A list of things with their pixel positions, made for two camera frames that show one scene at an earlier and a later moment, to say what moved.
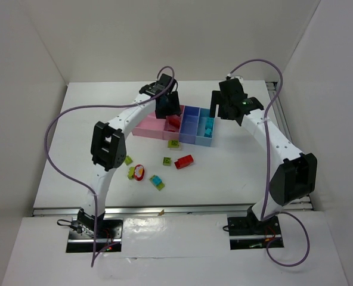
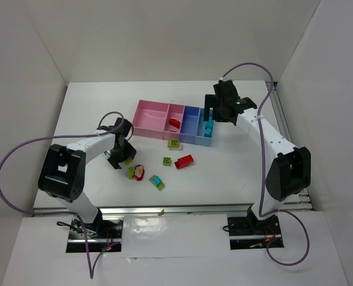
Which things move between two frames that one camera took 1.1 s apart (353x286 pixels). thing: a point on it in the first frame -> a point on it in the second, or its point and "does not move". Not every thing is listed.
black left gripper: (167, 108) -> (118, 156)
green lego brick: (128, 160) does not move
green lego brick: (167, 161) does not move
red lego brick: (183, 161) does not move
